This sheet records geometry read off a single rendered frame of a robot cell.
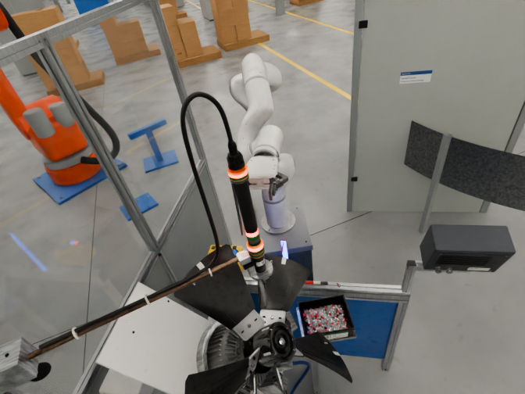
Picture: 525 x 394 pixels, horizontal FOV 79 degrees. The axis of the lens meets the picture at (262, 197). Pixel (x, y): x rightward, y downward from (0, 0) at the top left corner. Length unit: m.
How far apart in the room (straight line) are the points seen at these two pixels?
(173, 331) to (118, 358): 0.19
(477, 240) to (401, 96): 1.46
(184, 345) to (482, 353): 1.94
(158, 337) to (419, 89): 2.25
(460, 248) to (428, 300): 1.37
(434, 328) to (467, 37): 1.90
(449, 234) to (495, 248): 0.15
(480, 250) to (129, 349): 1.22
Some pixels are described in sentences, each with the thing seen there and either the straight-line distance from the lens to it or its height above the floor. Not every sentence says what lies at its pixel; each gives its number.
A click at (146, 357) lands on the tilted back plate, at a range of 1.14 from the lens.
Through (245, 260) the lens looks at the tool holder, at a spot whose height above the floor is 1.54.
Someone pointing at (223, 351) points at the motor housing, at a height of 1.18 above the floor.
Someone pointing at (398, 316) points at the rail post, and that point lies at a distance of 1.81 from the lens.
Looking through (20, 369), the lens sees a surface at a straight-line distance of 0.94.
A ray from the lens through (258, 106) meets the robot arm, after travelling 1.11.
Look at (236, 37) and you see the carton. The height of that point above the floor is 0.24.
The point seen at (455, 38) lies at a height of 1.51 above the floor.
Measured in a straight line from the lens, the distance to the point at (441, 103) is 2.70.
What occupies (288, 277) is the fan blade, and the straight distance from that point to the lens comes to 1.25.
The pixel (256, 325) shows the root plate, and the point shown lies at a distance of 1.09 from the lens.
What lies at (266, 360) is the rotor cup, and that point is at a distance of 1.08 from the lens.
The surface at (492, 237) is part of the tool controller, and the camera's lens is 1.42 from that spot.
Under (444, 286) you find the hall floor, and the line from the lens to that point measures 2.80.
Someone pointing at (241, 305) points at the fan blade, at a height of 1.31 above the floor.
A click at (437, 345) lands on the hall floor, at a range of 2.54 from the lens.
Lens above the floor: 2.20
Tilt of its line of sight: 40 degrees down
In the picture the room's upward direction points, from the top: 10 degrees counter-clockwise
